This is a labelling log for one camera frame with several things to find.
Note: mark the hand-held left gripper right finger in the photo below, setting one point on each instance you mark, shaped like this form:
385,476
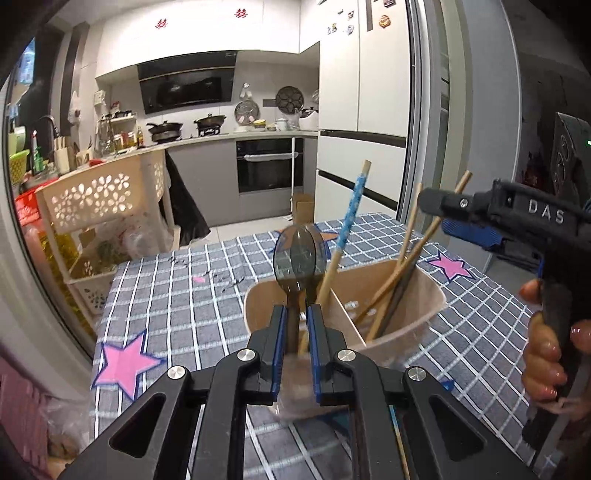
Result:
315,341

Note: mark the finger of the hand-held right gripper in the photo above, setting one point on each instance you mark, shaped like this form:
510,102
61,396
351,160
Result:
471,233
445,201

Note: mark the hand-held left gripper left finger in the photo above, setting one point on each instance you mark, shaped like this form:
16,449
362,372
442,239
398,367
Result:
277,341

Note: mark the wooden chopstick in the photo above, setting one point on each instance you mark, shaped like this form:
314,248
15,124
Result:
406,267
411,221
429,240
399,443

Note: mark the dark translucent spoon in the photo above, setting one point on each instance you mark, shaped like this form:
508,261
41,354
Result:
295,258

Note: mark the blue patterned chopstick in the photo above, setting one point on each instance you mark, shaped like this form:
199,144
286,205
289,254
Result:
353,207

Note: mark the dark grey chopstick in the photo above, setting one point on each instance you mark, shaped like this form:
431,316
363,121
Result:
399,300

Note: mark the beige plastic utensil holder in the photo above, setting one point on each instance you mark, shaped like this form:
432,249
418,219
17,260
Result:
406,318

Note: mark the person's right hand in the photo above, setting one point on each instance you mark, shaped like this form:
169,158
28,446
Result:
542,360

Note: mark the grey checked tablecloth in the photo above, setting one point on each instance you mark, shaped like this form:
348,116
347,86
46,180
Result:
184,295

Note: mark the cardboard box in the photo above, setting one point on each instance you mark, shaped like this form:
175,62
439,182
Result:
303,210

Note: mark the white refrigerator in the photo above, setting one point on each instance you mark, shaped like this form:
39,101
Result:
364,83

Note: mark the black hanging bag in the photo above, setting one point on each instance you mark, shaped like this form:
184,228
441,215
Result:
184,207

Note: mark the black built-in oven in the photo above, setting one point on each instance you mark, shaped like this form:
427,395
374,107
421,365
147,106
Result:
270,166

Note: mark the round metal steamer rack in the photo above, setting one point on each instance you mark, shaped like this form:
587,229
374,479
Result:
288,99

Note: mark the round metal strainer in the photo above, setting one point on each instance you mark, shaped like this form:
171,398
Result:
246,113

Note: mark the black cooking pot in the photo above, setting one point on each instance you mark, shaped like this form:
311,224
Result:
210,123

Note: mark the cream flower-cutout storage cart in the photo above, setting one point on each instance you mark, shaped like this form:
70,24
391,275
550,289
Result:
92,198

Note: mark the black wok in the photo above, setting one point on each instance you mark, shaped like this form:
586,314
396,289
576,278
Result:
165,130

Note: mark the stack of pink plastic stools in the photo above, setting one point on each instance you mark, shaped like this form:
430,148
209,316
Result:
18,397

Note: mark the black range hood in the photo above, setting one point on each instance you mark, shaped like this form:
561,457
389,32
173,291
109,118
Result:
187,85

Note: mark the red plastic basket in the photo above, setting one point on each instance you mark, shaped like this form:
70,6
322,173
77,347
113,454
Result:
27,207

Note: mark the black kitchen faucet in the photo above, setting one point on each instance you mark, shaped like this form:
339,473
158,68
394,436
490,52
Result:
46,122

